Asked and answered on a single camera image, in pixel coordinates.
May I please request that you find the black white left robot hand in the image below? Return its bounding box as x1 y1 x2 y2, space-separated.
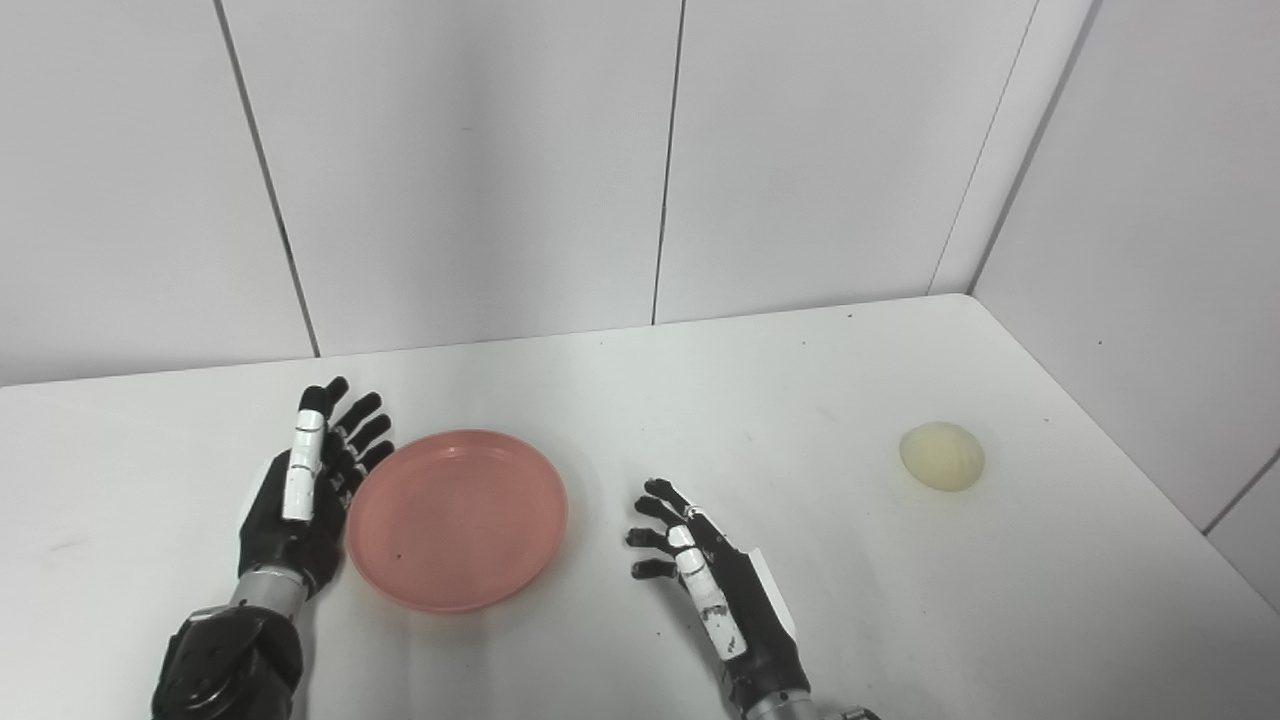
236 376 396 599

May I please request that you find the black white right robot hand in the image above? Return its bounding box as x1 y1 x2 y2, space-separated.
625 478 812 712

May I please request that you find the cream steamed bun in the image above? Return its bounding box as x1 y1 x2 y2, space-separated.
898 421 987 493

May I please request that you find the pink round plate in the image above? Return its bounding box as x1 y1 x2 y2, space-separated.
345 429 570 614

